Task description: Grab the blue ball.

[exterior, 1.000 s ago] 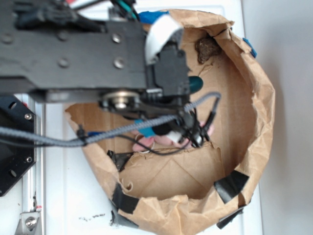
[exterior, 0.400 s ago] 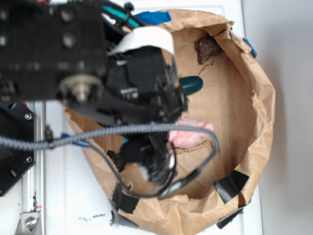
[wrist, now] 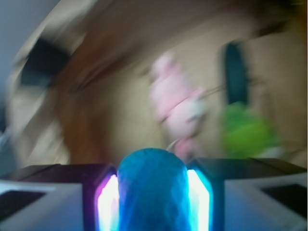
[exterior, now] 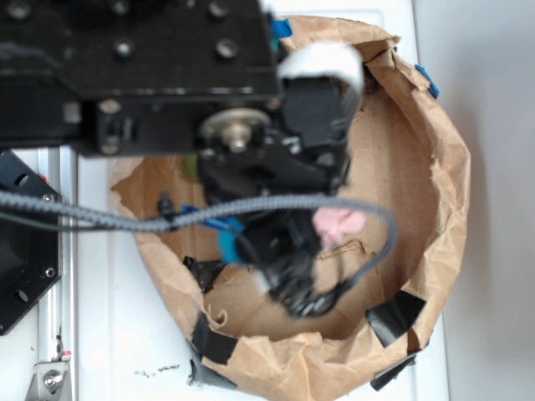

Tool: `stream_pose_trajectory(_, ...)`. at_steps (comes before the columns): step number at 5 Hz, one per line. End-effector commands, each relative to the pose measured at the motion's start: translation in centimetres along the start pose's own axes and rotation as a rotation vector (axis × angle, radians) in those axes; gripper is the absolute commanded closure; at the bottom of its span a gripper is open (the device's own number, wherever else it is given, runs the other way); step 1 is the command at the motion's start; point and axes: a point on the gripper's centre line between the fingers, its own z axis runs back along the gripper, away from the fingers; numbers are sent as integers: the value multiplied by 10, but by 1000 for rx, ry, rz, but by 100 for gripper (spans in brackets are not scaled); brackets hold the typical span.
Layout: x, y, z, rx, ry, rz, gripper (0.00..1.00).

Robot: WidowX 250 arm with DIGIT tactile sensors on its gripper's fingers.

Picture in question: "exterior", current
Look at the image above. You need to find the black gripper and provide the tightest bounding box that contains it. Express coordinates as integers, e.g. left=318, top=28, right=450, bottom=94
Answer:
left=1, top=1, right=364, bottom=317

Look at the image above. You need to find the blue ball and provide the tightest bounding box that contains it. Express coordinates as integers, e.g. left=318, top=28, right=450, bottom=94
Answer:
left=217, top=217, right=247, bottom=266

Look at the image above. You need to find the green plush toy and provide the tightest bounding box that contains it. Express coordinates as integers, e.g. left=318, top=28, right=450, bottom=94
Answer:
left=183, top=155, right=200, bottom=182

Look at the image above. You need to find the blue tape strip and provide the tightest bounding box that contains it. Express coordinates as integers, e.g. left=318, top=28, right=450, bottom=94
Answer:
left=270, top=18, right=293, bottom=39

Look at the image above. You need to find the pink plush toy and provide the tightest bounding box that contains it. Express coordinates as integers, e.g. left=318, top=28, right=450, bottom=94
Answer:
left=313, top=207, right=367, bottom=251

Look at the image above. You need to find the brown paper bag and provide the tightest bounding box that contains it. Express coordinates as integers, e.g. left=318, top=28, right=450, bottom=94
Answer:
left=135, top=16, right=471, bottom=400

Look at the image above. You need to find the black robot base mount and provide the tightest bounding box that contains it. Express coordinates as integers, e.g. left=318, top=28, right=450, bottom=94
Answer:
left=1, top=150, right=61, bottom=336

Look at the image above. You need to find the aluminium rail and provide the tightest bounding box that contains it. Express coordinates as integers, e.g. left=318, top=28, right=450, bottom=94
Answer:
left=25, top=148, right=78, bottom=400

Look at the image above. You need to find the grey braided cable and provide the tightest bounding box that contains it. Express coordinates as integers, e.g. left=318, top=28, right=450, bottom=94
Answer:
left=0, top=192, right=399, bottom=289

